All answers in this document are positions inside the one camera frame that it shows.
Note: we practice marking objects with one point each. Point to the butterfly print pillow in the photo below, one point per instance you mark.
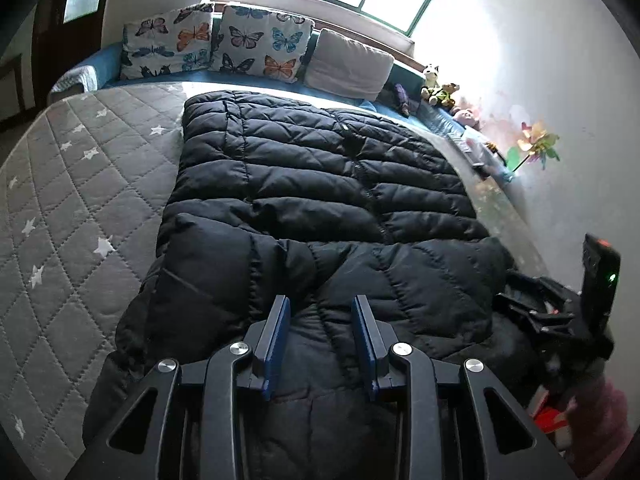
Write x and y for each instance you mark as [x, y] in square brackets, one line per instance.
[165, 42]
[260, 42]

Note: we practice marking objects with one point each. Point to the blue sofa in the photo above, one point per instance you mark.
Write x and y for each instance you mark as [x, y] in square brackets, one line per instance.
[107, 62]

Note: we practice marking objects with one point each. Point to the person's right forearm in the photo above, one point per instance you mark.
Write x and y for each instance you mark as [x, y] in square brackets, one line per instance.
[600, 425]

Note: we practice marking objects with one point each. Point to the purple soft toy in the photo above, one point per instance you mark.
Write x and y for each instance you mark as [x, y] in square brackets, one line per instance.
[401, 99]

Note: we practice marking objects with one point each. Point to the red plastic stool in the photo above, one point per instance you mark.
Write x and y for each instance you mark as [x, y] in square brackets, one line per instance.
[550, 422]

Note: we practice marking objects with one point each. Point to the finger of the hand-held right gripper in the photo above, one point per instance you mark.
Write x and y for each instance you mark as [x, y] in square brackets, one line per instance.
[530, 317]
[540, 287]

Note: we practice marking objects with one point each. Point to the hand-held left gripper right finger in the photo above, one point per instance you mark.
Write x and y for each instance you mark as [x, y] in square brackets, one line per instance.
[364, 347]

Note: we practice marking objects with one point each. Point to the dark remote control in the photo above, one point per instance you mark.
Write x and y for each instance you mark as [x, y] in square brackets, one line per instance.
[481, 169]

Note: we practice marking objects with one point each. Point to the panda plush toy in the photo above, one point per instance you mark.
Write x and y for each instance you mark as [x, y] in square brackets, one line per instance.
[431, 75]

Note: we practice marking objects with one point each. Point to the pink plush toy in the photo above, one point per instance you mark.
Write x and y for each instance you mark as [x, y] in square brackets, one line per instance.
[466, 117]

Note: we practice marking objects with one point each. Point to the colourful pinwheel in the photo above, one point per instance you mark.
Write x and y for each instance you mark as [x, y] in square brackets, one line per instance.
[537, 142]

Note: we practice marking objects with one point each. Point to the black puffer coat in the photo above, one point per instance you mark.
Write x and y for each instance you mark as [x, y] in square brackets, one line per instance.
[310, 220]

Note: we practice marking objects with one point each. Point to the plain white pillow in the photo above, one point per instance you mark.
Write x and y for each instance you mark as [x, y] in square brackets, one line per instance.
[350, 62]

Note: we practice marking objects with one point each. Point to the dark wooden door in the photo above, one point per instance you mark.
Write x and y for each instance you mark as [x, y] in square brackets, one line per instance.
[55, 45]

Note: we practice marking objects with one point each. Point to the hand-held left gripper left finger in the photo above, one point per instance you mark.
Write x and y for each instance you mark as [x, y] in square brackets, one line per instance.
[278, 345]

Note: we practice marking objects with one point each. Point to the grey star quilted table cover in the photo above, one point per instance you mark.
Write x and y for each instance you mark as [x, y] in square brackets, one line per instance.
[65, 220]

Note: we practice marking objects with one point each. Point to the brown green plush toy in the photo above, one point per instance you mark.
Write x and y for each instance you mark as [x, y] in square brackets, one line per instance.
[440, 95]

